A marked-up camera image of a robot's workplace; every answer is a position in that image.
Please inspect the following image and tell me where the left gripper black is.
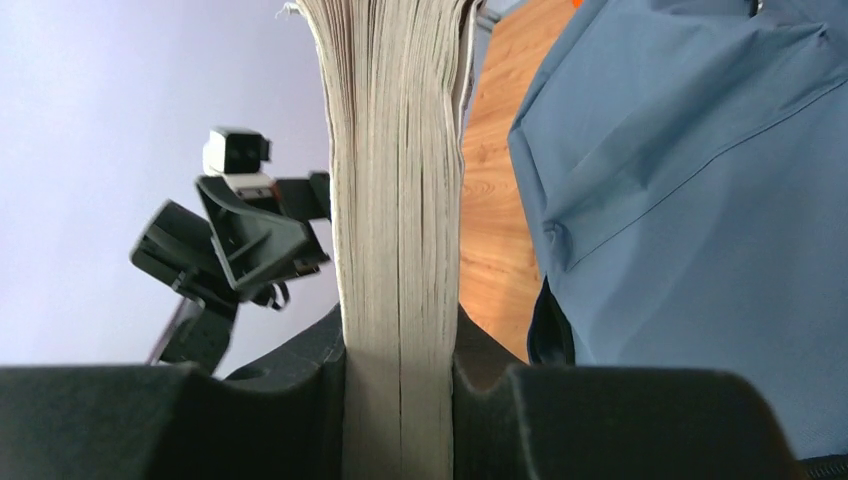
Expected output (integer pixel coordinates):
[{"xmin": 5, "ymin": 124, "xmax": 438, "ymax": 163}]
[{"xmin": 130, "ymin": 172, "xmax": 331, "ymax": 308}]

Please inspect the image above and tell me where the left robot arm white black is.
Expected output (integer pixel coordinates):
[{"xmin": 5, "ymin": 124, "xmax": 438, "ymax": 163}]
[{"xmin": 130, "ymin": 171, "xmax": 331, "ymax": 374}]

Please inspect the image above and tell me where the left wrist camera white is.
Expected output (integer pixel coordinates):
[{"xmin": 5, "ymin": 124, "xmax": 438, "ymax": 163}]
[{"xmin": 202, "ymin": 127, "xmax": 274, "ymax": 199}]

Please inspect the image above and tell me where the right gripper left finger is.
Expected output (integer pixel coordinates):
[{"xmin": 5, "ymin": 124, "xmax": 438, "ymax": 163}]
[{"xmin": 1, "ymin": 310, "xmax": 344, "ymax": 479}]

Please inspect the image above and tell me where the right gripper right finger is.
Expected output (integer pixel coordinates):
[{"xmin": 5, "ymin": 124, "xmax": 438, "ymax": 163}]
[{"xmin": 453, "ymin": 314, "xmax": 804, "ymax": 479}]

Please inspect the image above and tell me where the blue grey backpack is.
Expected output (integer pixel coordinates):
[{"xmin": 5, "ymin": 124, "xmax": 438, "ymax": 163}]
[{"xmin": 508, "ymin": 1, "xmax": 847, "ymax": 459}]

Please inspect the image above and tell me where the purple treehouse book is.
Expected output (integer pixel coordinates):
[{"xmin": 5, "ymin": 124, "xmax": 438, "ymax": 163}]
[{"xmin": 289, "ymin": 0, "xmax": 479, "ymax": 479}]

